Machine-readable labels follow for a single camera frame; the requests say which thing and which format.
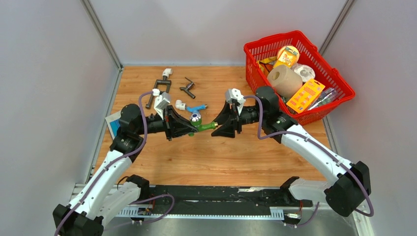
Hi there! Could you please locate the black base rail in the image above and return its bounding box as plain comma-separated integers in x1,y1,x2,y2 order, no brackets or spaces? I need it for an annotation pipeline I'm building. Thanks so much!
123,185,313,217

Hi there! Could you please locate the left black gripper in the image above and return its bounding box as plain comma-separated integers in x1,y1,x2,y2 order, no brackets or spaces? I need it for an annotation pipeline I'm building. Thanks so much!
136,105,198,141

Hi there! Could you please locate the yellow snack bag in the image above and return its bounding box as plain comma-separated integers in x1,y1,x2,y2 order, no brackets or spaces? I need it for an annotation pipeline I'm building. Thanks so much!
256,56,277,77

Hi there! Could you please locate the orange sponge package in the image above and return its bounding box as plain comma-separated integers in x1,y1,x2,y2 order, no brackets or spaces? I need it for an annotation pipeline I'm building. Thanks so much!
273,46,298,69

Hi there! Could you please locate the long grey faucet white elbow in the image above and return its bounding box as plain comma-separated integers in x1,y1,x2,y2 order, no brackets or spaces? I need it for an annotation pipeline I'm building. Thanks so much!
146,68,173,109

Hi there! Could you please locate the clear pack of pens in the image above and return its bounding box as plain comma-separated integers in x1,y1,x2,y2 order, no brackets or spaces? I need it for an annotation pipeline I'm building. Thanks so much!
308,88,337,110

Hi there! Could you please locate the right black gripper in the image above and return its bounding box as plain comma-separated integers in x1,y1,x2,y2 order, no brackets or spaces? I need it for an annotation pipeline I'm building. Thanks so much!
209,101,266,139

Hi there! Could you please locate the orange blister card package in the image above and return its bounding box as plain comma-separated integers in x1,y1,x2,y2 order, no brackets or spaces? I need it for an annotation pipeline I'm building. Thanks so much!
286,79,326,114

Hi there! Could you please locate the yellow round sponge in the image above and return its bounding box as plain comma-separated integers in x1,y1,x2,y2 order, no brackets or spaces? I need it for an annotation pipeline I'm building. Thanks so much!
277,45,300,66

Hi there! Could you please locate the small dark grey faucet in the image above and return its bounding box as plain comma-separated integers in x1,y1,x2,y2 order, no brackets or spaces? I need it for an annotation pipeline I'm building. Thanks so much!
179,77,196,99

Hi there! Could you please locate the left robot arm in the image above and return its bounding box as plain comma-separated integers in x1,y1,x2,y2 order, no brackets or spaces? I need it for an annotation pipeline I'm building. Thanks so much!
53,104,198,236

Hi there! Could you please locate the green plastic faucet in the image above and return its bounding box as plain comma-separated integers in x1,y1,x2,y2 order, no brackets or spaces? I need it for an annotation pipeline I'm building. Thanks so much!
189,112,218,132

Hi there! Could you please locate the brown paper roll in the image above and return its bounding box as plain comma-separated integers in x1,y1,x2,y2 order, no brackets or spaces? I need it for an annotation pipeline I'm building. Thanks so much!
267,65,303,98

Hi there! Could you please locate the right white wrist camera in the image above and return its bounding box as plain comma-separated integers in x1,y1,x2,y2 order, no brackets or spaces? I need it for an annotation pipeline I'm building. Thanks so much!
225,88,246,115

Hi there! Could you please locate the white wrapped paper roll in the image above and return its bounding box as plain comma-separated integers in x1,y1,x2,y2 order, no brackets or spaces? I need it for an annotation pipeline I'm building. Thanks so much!
291,63,316,83

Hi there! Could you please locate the blue white faucet box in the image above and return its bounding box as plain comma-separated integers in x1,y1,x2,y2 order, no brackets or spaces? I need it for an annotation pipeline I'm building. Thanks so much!
105,111,121,140

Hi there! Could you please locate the blue faucet with white elbow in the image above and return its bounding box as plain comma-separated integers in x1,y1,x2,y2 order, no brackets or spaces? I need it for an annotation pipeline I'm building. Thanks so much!
175,100,208,114

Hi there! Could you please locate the red plastic shopping basket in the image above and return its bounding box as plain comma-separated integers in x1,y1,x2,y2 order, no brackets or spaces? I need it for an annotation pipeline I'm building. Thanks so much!
243,30,356,125

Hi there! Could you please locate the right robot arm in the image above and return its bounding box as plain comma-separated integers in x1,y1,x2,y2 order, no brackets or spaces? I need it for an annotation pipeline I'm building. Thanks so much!
211,86,375,217

